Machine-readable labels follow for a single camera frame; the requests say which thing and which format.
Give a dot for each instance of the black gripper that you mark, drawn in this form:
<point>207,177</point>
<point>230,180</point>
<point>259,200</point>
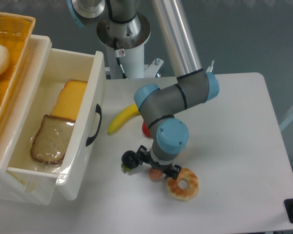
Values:
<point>141,155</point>

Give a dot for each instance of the brown toy egg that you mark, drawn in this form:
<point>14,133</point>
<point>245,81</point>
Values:
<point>155,174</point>

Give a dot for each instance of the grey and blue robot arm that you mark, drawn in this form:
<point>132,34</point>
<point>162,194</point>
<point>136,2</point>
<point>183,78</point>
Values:
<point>121,28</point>

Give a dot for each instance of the red toy bell pepper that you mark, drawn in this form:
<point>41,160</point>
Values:
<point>146,130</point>

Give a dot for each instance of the toy bagel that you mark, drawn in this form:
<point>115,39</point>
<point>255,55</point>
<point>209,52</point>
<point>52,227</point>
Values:
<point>185,187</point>

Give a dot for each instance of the yellow toy banana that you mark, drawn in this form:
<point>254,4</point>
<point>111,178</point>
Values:
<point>122,118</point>

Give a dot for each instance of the white plastic drawer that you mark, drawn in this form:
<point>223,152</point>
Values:
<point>66,176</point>

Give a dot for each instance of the brown toy bread slice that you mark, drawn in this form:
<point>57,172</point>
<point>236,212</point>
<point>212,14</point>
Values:
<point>52,139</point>

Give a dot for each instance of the white drawer cabinet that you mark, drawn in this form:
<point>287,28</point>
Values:
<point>16,111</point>

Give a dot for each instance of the yellow woven basket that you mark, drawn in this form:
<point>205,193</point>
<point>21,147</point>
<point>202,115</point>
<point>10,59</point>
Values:
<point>15,31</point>

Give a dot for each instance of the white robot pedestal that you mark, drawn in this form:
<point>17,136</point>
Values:
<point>126,61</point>

